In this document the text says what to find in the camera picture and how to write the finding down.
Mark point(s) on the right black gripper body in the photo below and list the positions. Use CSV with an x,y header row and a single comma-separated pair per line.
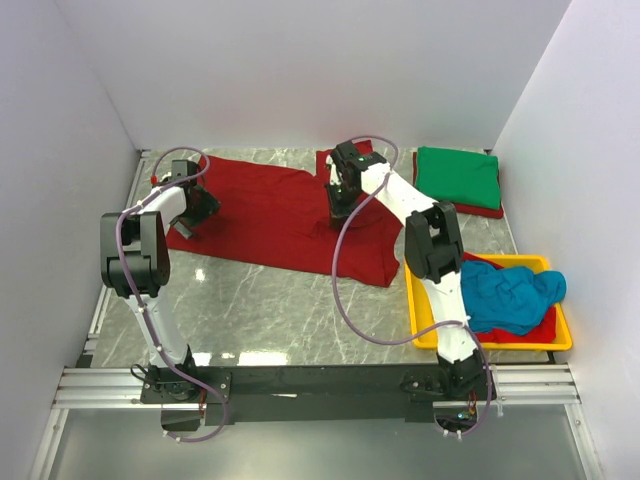
x,y
340,199

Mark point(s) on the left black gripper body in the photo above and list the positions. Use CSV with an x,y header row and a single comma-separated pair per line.
x,y
205,208

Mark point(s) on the dark red t-shirt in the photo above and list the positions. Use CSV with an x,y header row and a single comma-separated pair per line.
x,y
279,217

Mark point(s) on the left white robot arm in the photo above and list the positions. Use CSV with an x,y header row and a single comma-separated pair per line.
x,y
135,263

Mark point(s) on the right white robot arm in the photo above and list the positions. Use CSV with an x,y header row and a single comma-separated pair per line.
x,y
433,251

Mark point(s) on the folded green t-shirt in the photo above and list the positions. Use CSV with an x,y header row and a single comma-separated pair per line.
x,y
461,177

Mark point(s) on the folded red t-shirt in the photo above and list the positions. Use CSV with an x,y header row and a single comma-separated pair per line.
x,y
463,208

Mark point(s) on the yellow plastic bin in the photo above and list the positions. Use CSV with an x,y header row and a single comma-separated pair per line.
x,y
551,335

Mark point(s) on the blue t-shirt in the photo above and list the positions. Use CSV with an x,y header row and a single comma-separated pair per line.
x,y
510,295

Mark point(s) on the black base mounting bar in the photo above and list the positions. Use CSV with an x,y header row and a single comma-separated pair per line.
x,y
260,408

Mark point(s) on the bright red t-shirt in bin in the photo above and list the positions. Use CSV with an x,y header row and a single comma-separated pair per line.
x,y
540,330

